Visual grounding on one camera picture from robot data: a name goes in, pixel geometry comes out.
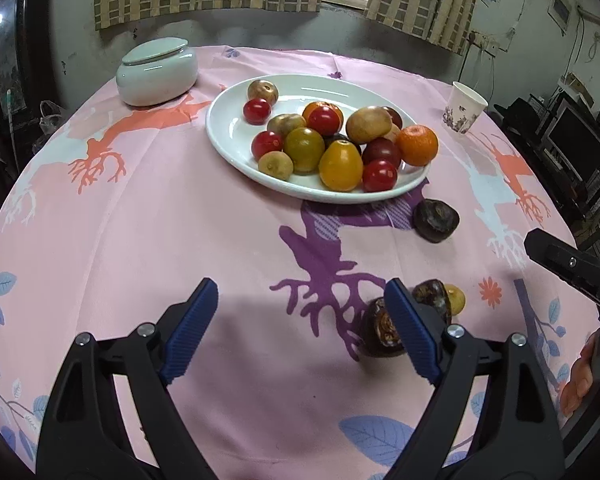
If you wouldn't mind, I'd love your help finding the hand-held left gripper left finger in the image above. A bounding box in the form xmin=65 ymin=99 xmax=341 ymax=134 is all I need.
xmin=35 ymin=277 xmax=220 ymax=480

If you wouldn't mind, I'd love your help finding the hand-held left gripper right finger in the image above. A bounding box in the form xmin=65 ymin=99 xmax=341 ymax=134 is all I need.
xmin=384 ymin=277 xmax=566 ymax=480

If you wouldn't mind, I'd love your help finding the dark brown patterned fruit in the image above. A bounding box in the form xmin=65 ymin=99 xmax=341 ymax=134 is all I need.
xmin=362 ymin=297 xmax=406 ymax=359
xmin=411 ymin=280 xmax=452 ymax=326

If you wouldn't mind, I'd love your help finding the small yellow fruit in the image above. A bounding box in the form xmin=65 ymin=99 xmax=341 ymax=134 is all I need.
xmin=442 ymin=284 xmax=466 ymax=316

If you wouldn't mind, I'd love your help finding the dark purple mangosteen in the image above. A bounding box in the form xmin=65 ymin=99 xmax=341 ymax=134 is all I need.
xmin=325 ymin=132 xmax=363 ymax=156
xmin=413 ymin=199 xmax=461 ymax=244

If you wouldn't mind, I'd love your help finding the red cherry tomato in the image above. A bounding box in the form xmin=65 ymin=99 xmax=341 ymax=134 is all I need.
xmin=251 ymin=130 xmax=284 ymax=159
xmin=362 ymin=159 xmax=399 ymax=192
xmin=243 ymin=98 xmax=273 ymax=125
xmin=307 ymin=106 xmax=342 ymax=137

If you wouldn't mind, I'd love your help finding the yellow-orange oval fruit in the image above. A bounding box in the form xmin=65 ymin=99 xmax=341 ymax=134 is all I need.
xmin=319 ymin=140 xmax=364 ymax=192

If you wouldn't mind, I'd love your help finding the orange mandarin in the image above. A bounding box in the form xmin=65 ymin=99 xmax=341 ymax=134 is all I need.
xmin=301 ymin=101 xmax=344 ymax=123
xmin=395 ymin=125 xmax=439 ymax=167

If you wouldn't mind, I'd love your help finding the small tan fruit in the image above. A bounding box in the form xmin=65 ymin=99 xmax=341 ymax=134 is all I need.
xmin=257 ymin=151 xmax=295 ymax=181

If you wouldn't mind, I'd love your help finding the white oval plate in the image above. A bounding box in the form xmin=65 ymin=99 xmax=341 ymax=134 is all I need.
xmin=205 ymin=74 xmax=432 ymax=205

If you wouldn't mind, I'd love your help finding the green-yellow tomato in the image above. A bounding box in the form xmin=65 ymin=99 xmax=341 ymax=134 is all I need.
xmin=284 ymin=127 xmax=326 ymax=173

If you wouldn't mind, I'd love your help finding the tan striped fruit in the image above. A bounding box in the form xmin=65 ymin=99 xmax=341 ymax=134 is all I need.
xmin=346 ymin=106 xmax=393 ymax=145

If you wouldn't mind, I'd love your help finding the brown passion fruit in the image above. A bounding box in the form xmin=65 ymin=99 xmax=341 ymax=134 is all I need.
xmin=266 ymin=113 xmax=307 ymax=140

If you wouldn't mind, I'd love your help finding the brown round fruit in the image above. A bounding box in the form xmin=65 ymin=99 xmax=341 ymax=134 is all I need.
xmin=247 ymin=78 xmax=280 ymax=106

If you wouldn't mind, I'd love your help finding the person's right hand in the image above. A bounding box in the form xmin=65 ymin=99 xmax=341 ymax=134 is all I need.
xmin=560 ymin=332 xmax=600 ymax=417

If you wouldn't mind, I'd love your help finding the pink printed tablecloth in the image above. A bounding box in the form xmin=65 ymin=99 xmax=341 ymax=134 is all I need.
xmin=0 ymin=45 xmax=600 ymax=480

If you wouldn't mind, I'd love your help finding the computer monitor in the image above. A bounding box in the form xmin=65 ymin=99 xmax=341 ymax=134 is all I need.
xmin=545 ymin=104 xmax=600 ymax=183

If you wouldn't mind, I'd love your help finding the black object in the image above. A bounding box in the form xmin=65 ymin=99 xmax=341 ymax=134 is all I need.
xmin=495 ymin=94 xmax=556 ymax=133

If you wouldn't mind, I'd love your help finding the cardboard box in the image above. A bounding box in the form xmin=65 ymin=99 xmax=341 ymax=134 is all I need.
xmin=560 ymin=72 xmax=596 ymax=106

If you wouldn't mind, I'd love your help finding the floral paper cup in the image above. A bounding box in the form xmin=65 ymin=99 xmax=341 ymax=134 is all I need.
xmin=441 ymin=81 xmax=489 ymax=136

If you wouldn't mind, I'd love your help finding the white ceramic jar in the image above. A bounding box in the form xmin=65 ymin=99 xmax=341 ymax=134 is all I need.
xmin=116 ymin=45 xmax=200 ymax=107

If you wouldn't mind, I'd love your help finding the clear plastic bag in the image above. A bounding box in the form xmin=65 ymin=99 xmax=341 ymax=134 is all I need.
xmin=32 ymin=100 xmax=63 ymax=136

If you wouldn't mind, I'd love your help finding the white ceramic jar lid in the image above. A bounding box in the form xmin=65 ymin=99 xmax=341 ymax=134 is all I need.
xmin=121 ymin=37 xmax=188 ymax=67

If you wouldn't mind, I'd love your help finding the narrow checkered curtain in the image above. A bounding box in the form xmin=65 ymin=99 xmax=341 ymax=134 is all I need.
xmin=364 ymin=0 xmax=483 ymax=56

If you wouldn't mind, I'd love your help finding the dark glass-door cabinet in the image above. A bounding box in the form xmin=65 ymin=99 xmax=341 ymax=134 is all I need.
xmin=0 ymin=0 xmax=53 ymax=126

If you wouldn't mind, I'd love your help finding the wall cable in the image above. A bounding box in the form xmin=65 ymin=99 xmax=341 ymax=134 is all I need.
xmin=460 ymin=35 xmax=498 ymax=106

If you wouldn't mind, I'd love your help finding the wall socket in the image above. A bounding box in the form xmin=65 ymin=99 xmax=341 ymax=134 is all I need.
xmin=470 ymin=32 xmax=498 ymax=55

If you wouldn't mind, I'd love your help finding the white wall panel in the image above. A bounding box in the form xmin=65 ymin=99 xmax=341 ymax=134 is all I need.
xmin=549 ymin=0 xmax=573 ymax=26

